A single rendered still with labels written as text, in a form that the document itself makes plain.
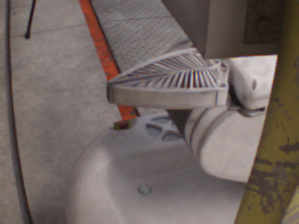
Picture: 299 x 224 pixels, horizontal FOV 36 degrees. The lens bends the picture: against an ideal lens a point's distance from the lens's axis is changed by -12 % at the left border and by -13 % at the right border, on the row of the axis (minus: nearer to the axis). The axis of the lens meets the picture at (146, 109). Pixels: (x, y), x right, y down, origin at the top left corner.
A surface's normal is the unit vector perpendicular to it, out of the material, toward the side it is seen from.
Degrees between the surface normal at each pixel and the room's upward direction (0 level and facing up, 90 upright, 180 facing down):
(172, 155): 73
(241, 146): 90
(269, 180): 90
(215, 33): 90
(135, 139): 0
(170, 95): 90
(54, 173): 0
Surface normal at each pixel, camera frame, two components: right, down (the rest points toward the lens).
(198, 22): -0.96, 0.13
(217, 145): 0.21, 0.58
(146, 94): -0.08, 0.62
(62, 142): 0.05, -0.79
